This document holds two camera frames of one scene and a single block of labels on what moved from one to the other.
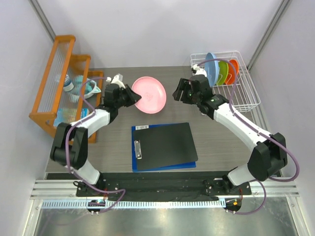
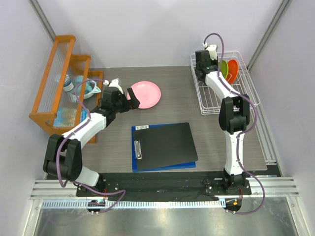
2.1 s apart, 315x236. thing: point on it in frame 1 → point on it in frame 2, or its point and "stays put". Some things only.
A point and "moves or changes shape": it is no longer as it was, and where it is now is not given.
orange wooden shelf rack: [69, 92] stays put
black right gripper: [183, 85] → [214, 62]
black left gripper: [133, 98] stays put
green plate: [223, 72] stays put
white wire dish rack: [240, 92] stays put
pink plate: [153, 93] moves or changes shape
